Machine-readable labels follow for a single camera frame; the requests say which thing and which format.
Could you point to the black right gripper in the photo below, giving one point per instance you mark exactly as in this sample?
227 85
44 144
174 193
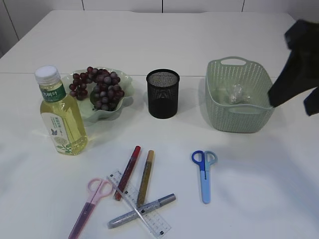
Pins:
301 71

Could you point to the clear plastic sheet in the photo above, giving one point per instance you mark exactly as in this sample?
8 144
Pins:
233 95

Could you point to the purple artificial grape bunch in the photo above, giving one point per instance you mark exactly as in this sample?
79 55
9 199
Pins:
100 85

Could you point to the yellow tea drink bottle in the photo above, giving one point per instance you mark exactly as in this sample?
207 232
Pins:
60 113

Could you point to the green woven plastic basket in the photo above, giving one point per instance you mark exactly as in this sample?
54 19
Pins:
242 118

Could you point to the black mesh pen holder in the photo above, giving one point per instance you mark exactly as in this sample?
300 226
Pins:
162 89

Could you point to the gold glitter pen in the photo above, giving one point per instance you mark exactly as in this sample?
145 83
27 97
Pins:
145 178

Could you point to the red glitter pen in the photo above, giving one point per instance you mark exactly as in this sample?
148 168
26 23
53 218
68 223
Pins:
129 169

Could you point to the green scalloped plastic plate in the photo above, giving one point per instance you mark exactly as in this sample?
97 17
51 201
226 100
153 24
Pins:
86 108

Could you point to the silver glitter pen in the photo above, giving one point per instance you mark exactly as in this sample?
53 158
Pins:
143 210

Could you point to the blue scissors with cover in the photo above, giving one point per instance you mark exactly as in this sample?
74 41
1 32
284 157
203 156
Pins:
204 160

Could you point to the pink scissors with cover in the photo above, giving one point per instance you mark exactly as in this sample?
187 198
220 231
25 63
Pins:
98 188

